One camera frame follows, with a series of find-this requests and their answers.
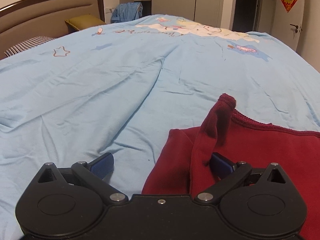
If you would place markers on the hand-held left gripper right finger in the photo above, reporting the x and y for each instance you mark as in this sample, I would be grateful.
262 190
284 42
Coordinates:
222 167

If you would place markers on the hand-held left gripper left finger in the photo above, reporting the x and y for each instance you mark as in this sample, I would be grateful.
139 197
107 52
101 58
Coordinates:
103 165

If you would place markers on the dark red long-sleeved sweater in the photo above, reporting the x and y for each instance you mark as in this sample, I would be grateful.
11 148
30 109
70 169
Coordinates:
262 150

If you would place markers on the blue clothes heap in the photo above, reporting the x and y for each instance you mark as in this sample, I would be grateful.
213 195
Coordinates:
125 12

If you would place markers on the light blue printed blanket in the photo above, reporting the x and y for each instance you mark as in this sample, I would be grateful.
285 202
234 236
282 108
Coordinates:
100 92

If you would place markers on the houndstooth pillow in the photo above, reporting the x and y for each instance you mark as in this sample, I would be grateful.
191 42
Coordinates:
27 45

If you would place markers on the white room door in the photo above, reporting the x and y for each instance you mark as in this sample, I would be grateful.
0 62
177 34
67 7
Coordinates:
285 38

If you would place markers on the olive green pillow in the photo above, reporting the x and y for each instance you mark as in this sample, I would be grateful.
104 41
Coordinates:
82 22

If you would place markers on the padded bed headboard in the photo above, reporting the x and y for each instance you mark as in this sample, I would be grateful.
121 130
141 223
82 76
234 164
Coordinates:
50 12

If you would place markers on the grey built-in wardrobe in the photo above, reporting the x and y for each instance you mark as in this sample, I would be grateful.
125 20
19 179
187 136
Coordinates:
207 2

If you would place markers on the white wall socket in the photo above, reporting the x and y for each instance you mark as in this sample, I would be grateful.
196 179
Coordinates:
108 10

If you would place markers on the doorway frame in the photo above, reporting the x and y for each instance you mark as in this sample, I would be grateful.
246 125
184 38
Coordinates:
261 5

